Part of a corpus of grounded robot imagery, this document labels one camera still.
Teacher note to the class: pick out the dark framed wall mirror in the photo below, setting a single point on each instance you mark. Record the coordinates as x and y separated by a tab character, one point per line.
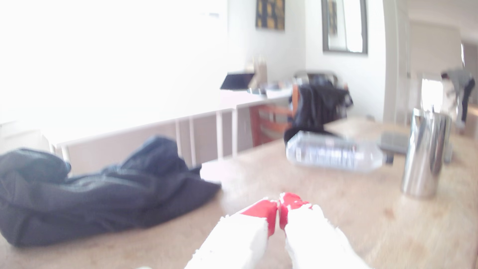
345	26

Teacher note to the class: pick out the black garment on chair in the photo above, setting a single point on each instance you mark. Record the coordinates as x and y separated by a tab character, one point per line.
321	106

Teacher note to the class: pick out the orange wooden chair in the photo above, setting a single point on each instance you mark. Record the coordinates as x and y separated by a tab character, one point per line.
269	123

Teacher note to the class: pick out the clear plastic water bottle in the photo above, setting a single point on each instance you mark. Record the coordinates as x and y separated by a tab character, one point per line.
332	153

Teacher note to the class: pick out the stainless steel tumbler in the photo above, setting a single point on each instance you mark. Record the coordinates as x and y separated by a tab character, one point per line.
425	153

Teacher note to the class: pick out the yellow and black wall picture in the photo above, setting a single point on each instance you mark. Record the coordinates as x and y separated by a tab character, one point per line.
270	14

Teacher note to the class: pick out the black laptop screen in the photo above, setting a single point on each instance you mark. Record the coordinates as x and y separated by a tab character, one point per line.
237	81

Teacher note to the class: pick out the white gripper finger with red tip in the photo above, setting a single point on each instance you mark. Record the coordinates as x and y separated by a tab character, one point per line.
317	239
239	239

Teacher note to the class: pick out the dark navy fabric jacket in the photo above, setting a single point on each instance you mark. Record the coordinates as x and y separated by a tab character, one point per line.
93	198

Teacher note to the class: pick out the white railing bench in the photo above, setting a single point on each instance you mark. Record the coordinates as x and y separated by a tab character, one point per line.
149	142

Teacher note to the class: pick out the dark clothing on stand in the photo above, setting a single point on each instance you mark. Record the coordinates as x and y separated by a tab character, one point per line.
461	87

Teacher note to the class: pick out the white desk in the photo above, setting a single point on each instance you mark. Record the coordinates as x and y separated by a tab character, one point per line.
254	98

